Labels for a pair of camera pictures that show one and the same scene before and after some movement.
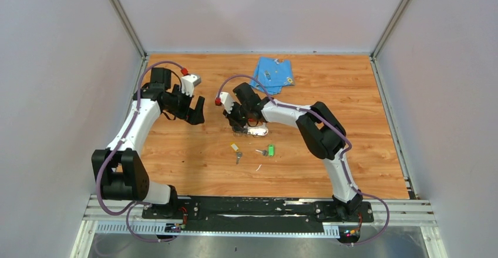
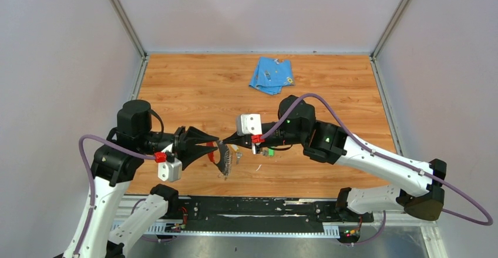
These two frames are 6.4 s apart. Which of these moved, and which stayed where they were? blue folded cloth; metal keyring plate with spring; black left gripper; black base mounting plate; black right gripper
Moved: metal keyring plate with spring; black right gripper; black left gripper
Stayed: black base mounting plate; blue folded cloth
